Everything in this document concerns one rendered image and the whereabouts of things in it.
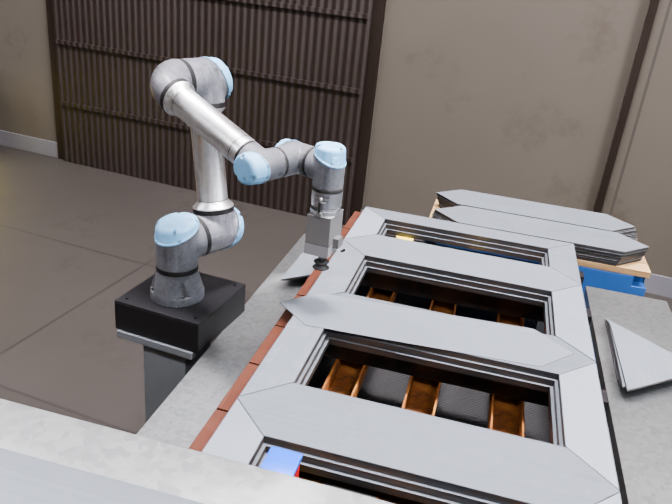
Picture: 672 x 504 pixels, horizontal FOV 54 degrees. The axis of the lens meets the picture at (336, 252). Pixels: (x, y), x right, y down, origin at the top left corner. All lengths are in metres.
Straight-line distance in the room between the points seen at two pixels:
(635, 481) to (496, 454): 0.36
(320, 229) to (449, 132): 2.74
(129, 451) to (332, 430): 0.46
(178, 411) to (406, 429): 0.58
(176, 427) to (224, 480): 0.68
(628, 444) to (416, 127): 2.96
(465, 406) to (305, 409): 0.73
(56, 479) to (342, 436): 0.57
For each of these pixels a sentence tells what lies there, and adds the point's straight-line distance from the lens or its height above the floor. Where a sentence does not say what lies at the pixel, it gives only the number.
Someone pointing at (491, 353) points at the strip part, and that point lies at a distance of 1.65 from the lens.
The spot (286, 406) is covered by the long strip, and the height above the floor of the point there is 0.86.
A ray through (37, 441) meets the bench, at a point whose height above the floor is 1.05.
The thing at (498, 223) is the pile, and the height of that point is 0.85.
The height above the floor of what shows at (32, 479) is 1.07.
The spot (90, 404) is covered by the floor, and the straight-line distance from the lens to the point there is 2.84.
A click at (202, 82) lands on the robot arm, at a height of 1.36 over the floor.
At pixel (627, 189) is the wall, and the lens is 4.26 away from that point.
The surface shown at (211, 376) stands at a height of 0.68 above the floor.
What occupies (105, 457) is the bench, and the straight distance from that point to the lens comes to 0.99.
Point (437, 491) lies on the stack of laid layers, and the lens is 1.27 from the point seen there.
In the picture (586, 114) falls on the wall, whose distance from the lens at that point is 4.15.
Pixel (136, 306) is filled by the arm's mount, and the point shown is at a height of 0.77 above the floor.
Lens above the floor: 1.70
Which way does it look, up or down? 24 degrees down
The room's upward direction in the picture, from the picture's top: 6 degrees clockwise
